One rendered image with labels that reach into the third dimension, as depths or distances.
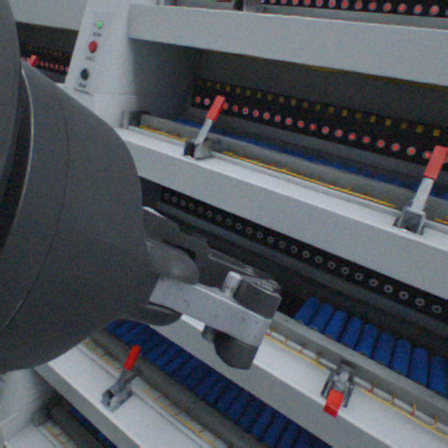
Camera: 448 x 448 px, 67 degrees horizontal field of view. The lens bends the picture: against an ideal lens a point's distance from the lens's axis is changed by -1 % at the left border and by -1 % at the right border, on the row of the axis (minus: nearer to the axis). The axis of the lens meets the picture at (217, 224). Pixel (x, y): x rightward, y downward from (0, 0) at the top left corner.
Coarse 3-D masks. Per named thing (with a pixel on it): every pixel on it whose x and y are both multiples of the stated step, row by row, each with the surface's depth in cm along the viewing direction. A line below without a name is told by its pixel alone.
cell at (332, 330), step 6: (336, 312) 47; (342, 312) 46; (336, 318) 45; (342, 318) 45; (330, 324) 44; (336, 324) 44; (342, 324) 44; (330, 330) 42; (336, 330) 43; (336, 336) 42
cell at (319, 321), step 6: (324, 306) 47; (330, 306) 47; (318, 312) 46; (324, 312) 46; (330, 312) 46; (318, 318) 44; (324, 318) 45; (312, 324) 43; (318, 324) 43; (324, 324) 44; (318, 330) 42
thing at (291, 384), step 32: (192, 224) 63; (288, 256) 54; (352, 288) 49; (192, 320) 43; (416, 320) 46; (192, 352) 44; (288, 352) 41; (256, 384) 39; (288, 384) 36; (320, 384) 37; (288, 416) 38; (320, 416) 35; (352, 416) 34; (384, 416) 34
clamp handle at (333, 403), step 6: (342, 372) 35; (342, 378) 35; (336, 384) 34; (342, 384) 34; (336, 390) 32; (342, 390) 33; (330, 396) 31; (336, 396) 31; (342, 396) 31; (330, 402) 30; (336, 402) 30; (324, 408) 29; (330, 408) 29; (336, 408) 29; (330, 414) 29; (336, 414) 29
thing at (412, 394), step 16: (272, 320) 42; (288, 320) 42; (288, 336) 41; (304, 336) 40; (320, 336) 40; (320, 352) 40; (336, 352) 39; (352, 352) 39; (368, 368) 37; (384, 368) 37; (384, 384) 36; (400, 384) 36; (416, 384) 36; (400, 400) 36; (416, 400) 35; (432, 400) 34; (432, 416) 34
